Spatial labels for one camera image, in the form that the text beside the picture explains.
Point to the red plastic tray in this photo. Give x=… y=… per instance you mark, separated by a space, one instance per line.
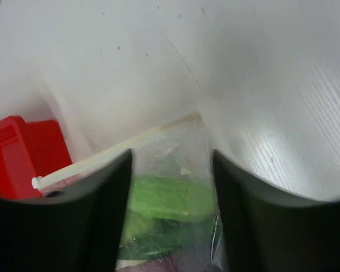
x=28 y=150

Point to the purple eggplant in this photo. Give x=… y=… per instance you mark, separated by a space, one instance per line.
x=184 y=261

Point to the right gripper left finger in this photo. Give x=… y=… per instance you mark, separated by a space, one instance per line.
x=77 y=228

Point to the clear zip top bag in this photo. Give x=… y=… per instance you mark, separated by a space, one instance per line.
x=179 y=149

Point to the green bell pepper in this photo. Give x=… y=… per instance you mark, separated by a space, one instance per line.
x=145 y=238

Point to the light green gourd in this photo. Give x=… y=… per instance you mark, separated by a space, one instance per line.
x=171 y=198

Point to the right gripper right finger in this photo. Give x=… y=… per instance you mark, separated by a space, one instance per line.
x=269 y=229

